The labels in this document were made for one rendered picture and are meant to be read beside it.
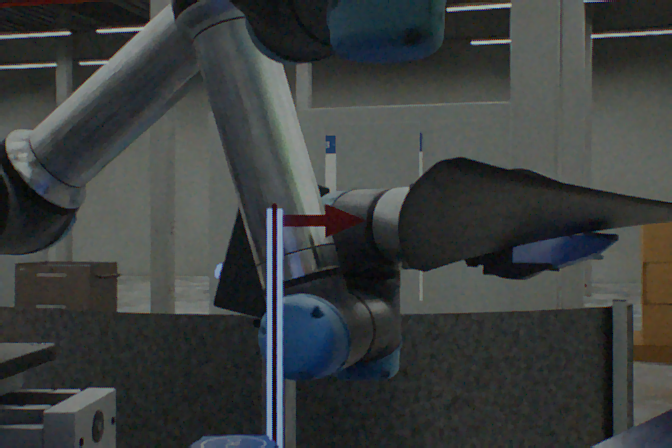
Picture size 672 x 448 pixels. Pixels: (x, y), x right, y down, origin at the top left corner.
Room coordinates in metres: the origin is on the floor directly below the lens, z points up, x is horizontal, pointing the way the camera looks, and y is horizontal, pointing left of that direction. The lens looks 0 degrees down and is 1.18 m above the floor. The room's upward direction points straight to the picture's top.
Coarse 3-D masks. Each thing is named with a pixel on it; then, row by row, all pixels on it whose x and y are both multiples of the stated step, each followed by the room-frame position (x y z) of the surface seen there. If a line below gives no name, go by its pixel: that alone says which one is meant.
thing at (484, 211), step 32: (448, 160) 0.57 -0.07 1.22; (416, 192) 0.63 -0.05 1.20; (448, 192) 0.62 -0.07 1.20; (480, 192) 0.62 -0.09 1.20; (512, 192) 0.61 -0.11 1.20; (544, 192) 0.60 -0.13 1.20; (576, 192) 0.59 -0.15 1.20; (608, 192) 0.59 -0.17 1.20; (416, 224) 0.69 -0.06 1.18; (448, 224) 0.69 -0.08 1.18; (480, 224) 0.69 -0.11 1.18; (512, 224) 0.70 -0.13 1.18; (544, 224) 0.70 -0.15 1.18; (576, 224) 0.71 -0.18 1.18; (608, 224) 0.71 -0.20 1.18; (640, 224) 0.72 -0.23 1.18; (416, 256) 0.75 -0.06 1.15; (448, 256) 0.76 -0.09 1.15
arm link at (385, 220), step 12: (396, 192) 0.91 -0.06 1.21; (384, 204) 0.91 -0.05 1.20; (396, 204) 0.90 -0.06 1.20; (384, 216) 0.90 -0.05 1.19; (396, 216) 0.89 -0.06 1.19; (384, 228) 0.90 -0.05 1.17; (396, 228) 0.89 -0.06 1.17; (384, 240) 0.91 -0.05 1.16; (396, 240) 0.89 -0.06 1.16; (384, 252) 0.92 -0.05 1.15; (396, 252) 0.90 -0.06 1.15
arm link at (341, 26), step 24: (312, 0) 0.64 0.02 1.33; (336, 0) 0.59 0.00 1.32; (360, 0) 0.58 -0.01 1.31; (384, 0) 0.58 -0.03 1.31; (408, 0) 0.58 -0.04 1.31; (432, 0) 0.59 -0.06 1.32; (312, 24) 0.66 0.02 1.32; (336, 24) 0.60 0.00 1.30; (360, 24) 0.58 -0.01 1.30; (384, 24) 0.58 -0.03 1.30; (408, 24) 0.58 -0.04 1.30; (432, 24) 0.59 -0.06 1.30; (336, 48) 0.60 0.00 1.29; (360, 48) 0.59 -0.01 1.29; (384, 48) 0.59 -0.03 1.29; (408, 48) 0.59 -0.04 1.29; (432, 48) 0.60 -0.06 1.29
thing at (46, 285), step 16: (16, 272) 7.21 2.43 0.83; (32, 272) 7.18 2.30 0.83; (48, 272) 7.15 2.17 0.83; (64, 272) 7.12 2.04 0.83; (80, 272) 7.10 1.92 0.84; (96, 272) 7.18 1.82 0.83; (112, 272) 7.44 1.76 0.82; (16, 288) 7.21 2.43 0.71; (32, 288) 7.18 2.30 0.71; (48, 288) 7.15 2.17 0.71; (64, 288) 7.12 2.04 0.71; (80, 288) 7.10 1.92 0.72; (96, 288) 7.18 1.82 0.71; (112, 288) 7.44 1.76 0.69; (16, 304) 7.21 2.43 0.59; (32, 304) 7.18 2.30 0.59; (48, 304) 7.15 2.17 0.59; (64, 304) 7.12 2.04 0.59; (80, 304) 7.09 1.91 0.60; (96, 304) 7.18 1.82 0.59; (112, 304) 7.44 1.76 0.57
